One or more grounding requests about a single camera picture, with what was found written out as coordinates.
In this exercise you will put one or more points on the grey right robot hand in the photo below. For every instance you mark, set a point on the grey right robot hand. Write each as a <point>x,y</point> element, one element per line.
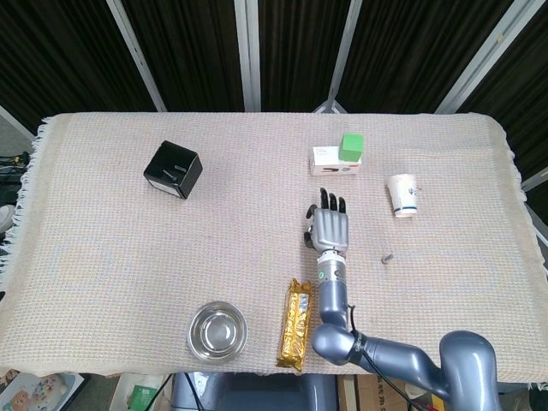
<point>331,229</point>

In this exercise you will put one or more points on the metal screw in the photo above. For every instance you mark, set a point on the metal screw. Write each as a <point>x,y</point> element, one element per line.
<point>387,258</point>

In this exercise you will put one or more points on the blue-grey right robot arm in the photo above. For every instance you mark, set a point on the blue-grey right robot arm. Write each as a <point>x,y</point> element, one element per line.
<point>334,299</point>

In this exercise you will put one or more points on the white stapler box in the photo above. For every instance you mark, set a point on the white stapler box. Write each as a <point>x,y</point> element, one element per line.
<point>329,170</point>

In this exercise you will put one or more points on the white paper cup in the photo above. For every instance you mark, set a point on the white paper cup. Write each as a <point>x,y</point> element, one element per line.
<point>404,197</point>
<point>400,174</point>

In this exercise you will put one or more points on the green cube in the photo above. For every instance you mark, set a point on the green cube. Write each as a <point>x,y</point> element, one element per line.
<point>351,147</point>

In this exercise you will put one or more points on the gold foil snack packet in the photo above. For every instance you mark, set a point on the gold foil snack packet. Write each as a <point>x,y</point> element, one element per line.
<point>294,325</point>

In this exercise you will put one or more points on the black open cardboard box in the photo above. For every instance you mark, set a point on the black open cardboard box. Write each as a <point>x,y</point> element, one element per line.
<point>190,182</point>

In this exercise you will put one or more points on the stainless steel bowl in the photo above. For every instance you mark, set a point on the stainless steel bowl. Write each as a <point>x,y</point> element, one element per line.
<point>218,334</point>

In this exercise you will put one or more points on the brown cardboard box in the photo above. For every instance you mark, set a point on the brown cardboard box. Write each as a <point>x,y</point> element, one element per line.
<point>364,396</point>

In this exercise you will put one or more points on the beige woven tablecloth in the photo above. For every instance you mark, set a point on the beige woven tablecloth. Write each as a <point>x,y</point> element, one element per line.
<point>128,257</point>

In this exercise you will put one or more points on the black curtain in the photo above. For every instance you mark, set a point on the black curtain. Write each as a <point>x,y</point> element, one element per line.
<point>192,51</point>

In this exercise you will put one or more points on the green packet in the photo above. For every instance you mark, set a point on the green packet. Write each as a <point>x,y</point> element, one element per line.
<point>141,396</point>

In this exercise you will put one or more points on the white carton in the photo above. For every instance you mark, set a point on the white carton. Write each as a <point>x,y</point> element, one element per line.
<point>122,394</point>

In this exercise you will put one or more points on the colourful printed carton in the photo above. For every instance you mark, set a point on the colourful printed carton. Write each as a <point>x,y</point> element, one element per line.
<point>38,391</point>

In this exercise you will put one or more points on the white metal frame post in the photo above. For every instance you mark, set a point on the white metal frame post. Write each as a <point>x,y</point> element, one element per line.
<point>342,51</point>
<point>248,51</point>
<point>535,180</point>
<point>15,122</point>
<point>137,55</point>
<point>484,55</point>

